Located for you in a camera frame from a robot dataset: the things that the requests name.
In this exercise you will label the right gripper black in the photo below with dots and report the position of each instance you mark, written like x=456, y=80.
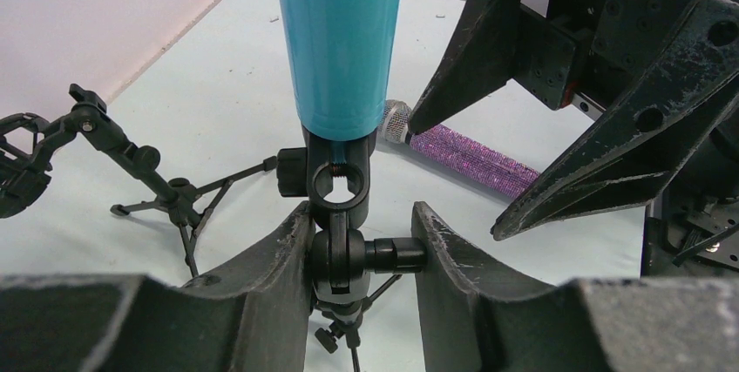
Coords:
x=584, y=53

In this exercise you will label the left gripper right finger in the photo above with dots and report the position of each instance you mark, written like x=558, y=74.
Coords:
x=478, y=314

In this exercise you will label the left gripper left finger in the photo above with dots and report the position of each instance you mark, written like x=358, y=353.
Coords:
x=248, y=314

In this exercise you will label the tripod stand with double clamp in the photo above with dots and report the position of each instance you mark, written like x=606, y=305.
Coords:
x=347, y=271

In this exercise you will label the teal blue microphone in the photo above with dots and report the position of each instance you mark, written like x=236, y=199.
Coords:
x=339, y=52

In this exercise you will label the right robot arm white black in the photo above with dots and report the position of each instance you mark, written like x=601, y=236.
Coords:
x=691, y=228

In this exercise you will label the purple glitter microphone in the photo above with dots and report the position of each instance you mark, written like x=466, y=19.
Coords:
x=457, y=152

